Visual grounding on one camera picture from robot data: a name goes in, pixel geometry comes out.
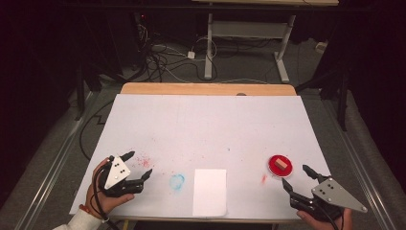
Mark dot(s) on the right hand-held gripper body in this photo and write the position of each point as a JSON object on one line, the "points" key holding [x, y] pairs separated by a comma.
{"points": [[332, 193]]}

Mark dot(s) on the large white table cover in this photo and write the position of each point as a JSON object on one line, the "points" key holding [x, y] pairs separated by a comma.
{"points": [[207, 127]]}

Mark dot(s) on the white metal desk frame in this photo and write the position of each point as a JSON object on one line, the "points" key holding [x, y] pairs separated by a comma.
{"points": [[209, 41]]}

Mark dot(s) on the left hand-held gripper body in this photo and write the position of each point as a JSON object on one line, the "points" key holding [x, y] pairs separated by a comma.
{"points": [[117, 172]]}

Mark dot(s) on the black stand leg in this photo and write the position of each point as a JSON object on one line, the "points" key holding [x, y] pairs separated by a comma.
{"points": [[79, 92], [343, 102]]}

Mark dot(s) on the person's left hand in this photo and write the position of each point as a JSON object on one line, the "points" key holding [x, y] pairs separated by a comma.
{"points": [[95, 198]]}

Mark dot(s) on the small white box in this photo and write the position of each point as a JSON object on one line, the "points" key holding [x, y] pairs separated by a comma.
{"points": [[320, 46]]}

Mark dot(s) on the small wooden stamp block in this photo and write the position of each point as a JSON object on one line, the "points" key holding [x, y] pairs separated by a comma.
{"points": [[281, 164]]}

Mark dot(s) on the white power adapter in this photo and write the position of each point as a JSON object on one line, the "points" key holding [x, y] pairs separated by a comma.
{"points": [[191, 55]]}

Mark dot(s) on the person's right hand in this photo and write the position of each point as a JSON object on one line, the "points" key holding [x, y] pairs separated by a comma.
{"points": [[314, 223]]}

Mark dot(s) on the white paper sheet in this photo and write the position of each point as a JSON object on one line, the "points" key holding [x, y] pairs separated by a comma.
{"points": [[209, 193]]}

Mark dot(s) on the wooden table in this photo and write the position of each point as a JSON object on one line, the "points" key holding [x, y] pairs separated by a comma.
{"points": [[207, 88]]}

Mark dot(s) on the metal floor rail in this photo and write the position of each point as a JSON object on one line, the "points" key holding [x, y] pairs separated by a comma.
{"points": [[54, 166], [360, 163]]}

